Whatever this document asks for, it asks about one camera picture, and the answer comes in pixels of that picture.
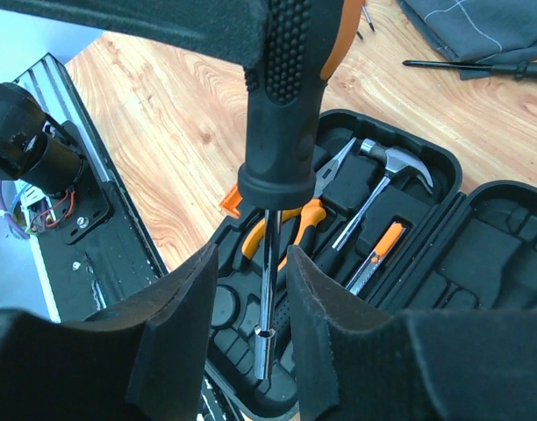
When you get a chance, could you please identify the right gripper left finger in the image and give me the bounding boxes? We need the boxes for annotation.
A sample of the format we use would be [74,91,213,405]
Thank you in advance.
[0,244,218,420]

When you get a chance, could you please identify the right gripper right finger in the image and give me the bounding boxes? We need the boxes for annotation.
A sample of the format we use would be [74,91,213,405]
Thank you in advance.
[287,246,537,420]

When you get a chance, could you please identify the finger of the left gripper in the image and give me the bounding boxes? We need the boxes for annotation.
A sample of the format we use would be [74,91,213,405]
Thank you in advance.
[0,1,269,68]

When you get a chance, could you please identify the black handled nut driver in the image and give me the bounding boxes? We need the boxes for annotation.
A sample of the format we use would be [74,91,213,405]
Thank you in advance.
[238,1,362,380]

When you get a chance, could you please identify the orange utility knife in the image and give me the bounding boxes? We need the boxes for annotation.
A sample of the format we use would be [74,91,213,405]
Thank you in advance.
[345,222,406,296]

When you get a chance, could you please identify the black plastic tool case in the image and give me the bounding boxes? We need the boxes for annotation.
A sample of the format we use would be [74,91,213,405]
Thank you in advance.
[206,110,537,420]

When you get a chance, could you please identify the orange handled pliers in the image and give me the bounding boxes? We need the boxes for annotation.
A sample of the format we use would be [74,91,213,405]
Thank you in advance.
[240,138,356,261]

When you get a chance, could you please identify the claw hammer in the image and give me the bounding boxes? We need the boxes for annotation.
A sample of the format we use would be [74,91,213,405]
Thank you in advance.
[318,139,434,275]

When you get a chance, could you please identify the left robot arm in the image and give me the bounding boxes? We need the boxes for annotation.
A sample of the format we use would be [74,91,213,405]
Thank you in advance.
[0,1,269,194]

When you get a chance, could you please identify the grey folded cloth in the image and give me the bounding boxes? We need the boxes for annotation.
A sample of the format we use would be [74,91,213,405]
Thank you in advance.
[398,1,537,63]

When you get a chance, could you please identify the orange black screwdriver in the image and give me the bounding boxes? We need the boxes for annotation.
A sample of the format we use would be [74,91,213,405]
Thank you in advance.
[402,60,537,81]

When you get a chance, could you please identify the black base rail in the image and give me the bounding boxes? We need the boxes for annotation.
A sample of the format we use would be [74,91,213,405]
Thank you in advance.
[15,54,168,322]

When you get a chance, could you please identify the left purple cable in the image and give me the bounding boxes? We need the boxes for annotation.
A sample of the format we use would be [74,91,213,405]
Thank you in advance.
[0,179,32,240]

